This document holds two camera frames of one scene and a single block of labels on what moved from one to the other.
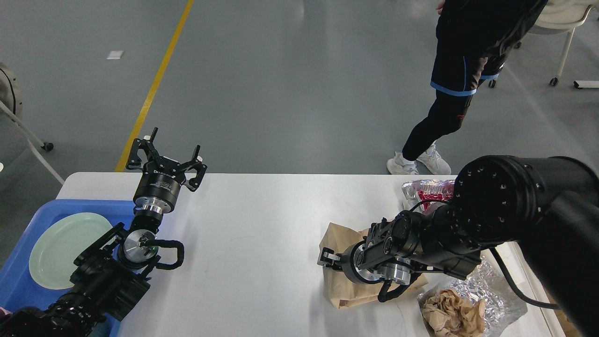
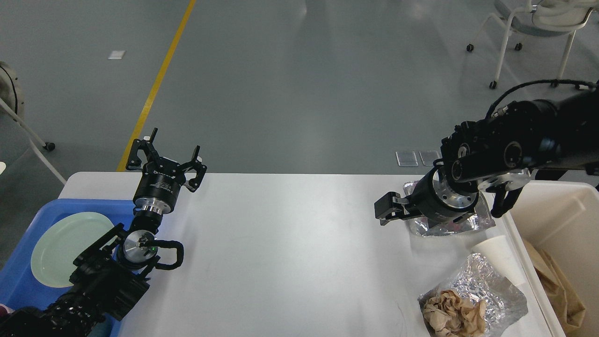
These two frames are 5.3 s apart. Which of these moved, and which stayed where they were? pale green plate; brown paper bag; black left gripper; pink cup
Moved: brown paper bag
Stayed: black left gripper; pink cup; pale green plate
